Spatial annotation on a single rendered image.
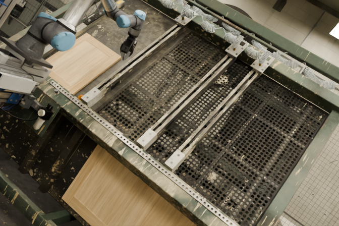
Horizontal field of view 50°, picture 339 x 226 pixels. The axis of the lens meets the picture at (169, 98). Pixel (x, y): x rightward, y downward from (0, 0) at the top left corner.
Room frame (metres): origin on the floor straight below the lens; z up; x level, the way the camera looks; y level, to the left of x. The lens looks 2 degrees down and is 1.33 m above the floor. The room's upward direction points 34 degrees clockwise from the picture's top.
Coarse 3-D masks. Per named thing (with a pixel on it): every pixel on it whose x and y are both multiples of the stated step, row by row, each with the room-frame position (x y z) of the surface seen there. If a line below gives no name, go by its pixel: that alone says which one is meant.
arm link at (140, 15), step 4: (136, 12) 2.24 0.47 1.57; (140, 12) 2.25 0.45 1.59; (136, 16) 2.23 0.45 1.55; (140, 16) 2.23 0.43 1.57; (144, 16) 2.25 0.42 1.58; (140, 20) 2.25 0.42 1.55; (144, 20) 2.27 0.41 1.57; (136, 24) 2.33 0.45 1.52; (140, 24) 2.27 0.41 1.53; (132, 28) 2.28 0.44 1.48; (136, 28) 2.28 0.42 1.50; (140, 28) 2.30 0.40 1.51
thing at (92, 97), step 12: (180, 24) 2.84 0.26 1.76; (168, 36) 2.78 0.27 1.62; (144, 48) 2.67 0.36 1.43; (156, 48) 2.70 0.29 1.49; (132, 60) 2.59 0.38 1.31; (144, 60) 2.64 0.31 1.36; (120, 72) 2.53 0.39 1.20; (132, 72) 2.59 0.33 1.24; (108, 84) 2.43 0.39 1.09; (84, 96) 2.34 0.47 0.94; (96, 96) 2.37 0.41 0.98
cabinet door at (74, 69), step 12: (84, 36) 2.76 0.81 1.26; (72, 48) 2.67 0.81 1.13; (84, 48) 2.69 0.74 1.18; (96, 48) 2.70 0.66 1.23; (108, 48) 2.71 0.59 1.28; (48, 60) 2.58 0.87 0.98; (60, 60) 2.59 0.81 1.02; (72, 60) 2.60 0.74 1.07; (84, 60) 2.62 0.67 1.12; (96, 60) 2.63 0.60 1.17; (108, 60) 2.64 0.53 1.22; (60, 72) 2.52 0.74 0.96; (72, 72) 2.53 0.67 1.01; (84, 72) 2.55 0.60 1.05; (96, 72) 2.55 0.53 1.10; (72, 84) 2.47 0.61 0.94; (84, 84) 2.47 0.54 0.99
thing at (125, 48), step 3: (126, 39) 2.32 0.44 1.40; (129, 39) 2.33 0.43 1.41; (132, 39) 2.33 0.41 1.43; (126, 42) 2.32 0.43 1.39; (129, 42) 2.32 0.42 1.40; (132, 42) 2.33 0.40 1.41; (123, 45) 2.30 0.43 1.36; (126, 45) 2.31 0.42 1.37; (129, 45) 2.31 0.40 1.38; (123, 48) 2.29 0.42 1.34; (126, 48) 2.30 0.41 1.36; (129, 48) 2.31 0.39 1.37; (123, 51) 2.30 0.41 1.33; (126, 51) 2.29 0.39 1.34
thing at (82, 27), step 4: (116, 4) 3.00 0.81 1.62; (120, 4) 3.01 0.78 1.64; (124, 4) 3.05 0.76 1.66; (104, 16) 2.92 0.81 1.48; (96, 20) 2.87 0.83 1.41; (100, 20) 2.91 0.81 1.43; (80, 24) 2.81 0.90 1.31; (84, 24) 2.82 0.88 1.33; (92, 24) 2.85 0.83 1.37; (76, 28) 2.78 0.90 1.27; (80, 28) 2.78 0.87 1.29; (84, 28) 2.80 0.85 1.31; (88, 28) 2.84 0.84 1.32; (80, 32) 2.79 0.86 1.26; (76, 36) 2.77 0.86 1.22; (48, 48) 2.62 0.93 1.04; (52, 48) 2.63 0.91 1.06; (44, 52) 2.59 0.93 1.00; (48, 52) 2.62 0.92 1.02; (44, 56) 2.61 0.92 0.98
